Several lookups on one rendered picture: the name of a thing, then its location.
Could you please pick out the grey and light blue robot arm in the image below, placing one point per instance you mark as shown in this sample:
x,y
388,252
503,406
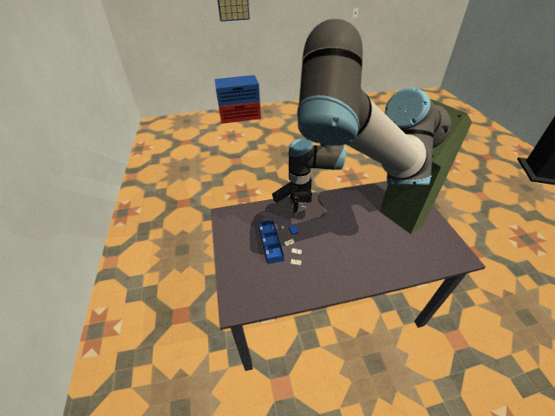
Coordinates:
x,y
331,101

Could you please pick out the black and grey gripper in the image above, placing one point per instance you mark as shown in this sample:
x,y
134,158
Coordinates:
x,y
300,196

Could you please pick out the blue rack of bins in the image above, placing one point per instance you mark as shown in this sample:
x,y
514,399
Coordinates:
x,y
272,246

